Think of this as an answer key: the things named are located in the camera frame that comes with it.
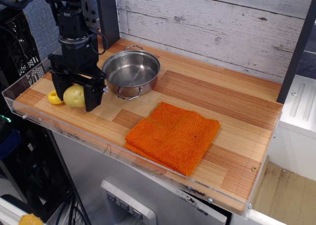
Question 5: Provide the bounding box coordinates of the stainless steel pot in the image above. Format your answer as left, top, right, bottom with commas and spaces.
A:
102, 45, 160, 100

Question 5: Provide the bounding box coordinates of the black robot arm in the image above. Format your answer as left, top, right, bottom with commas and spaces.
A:
0, 0, 107, 112

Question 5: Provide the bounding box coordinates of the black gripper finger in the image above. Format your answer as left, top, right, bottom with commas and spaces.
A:
83, 80, 107, 112
50, 70, 74, 101

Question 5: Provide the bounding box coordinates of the white toy sink counter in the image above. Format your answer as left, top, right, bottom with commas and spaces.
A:
268, 75, 316, 180

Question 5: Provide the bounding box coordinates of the clear acrylic table guard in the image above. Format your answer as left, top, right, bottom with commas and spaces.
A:
1, 19, 270, 220

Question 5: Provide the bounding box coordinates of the dark right frame post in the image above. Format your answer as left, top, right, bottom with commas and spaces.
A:
276, 0, 316, 104

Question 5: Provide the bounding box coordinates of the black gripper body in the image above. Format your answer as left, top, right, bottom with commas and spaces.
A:
48, 38, 106, 86

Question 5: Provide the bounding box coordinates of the yellow object bottom left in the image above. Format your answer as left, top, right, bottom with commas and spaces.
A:
18, 214, 44, 225

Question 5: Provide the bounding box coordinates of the yellow toy potato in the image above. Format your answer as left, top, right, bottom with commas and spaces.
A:
63, 85, 85, 107

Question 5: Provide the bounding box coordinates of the orange folded cloth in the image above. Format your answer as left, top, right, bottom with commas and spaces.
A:
125, 102, 221, 177

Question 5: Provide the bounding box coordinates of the black plastic crate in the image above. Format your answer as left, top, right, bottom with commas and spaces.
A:
0, 12, 40, 76

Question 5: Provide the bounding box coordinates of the yellow handled toy knife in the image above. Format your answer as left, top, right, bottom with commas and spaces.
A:
47, 90, 64, 105

